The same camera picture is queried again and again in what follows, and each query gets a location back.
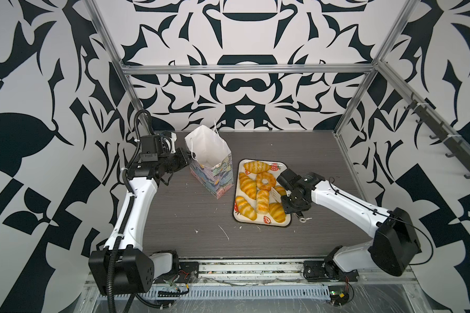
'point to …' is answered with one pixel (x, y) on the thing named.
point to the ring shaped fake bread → (265, 187)
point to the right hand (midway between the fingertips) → (289, 207)
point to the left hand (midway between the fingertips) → (193, 152)
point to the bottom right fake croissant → (277, 212)
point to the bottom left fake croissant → (245, 208)
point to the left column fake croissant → (248, 186)
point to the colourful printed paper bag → (212, 166)
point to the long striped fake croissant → (256, 167)
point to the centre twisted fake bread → (262, 204)
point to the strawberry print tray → (254, 201)
